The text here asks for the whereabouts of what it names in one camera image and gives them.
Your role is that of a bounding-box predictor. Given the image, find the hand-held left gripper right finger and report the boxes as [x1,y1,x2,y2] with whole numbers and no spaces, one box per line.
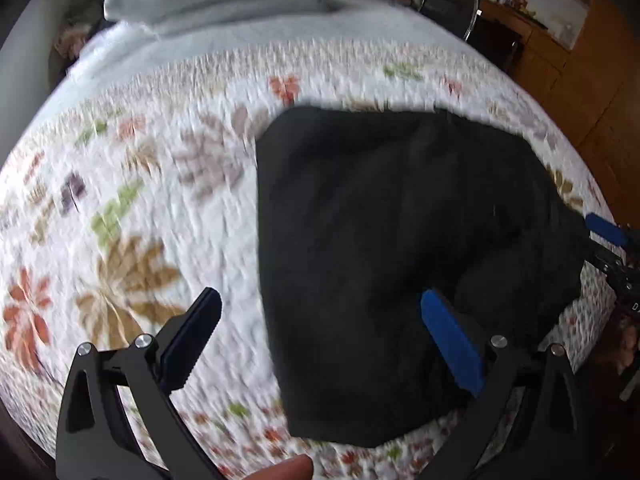
[421,289,587,480]

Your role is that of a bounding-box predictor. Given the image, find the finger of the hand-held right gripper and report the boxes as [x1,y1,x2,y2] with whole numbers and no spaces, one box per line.
[585,212,640,251]

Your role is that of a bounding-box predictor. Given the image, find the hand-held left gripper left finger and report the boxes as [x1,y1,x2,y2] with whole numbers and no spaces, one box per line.
[55,287,223,480]

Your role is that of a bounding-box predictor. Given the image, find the black quilted pants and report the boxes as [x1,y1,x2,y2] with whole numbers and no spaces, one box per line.
[254,104,595,449]

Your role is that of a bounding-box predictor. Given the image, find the person's right hand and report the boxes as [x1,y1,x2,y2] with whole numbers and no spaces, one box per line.
[612,317,640,376]

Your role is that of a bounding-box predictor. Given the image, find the person's left hand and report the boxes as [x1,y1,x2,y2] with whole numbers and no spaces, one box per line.
[250,454,314,480]

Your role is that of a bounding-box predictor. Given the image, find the floral quilted bedspread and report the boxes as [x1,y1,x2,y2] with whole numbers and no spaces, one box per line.
[0,35,620,480]

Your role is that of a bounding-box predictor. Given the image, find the wooden desk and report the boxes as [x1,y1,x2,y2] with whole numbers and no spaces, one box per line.
[477,0,577,108]

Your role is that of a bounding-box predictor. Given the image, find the black office chair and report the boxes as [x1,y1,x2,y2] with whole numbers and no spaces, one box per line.
[417,0,487,45]

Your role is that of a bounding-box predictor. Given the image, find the light blue pillow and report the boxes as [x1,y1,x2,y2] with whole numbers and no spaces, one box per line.
[145,0,342,37]

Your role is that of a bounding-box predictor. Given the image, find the pile of clothes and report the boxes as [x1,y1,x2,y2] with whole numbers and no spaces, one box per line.
[51,0,109,63]

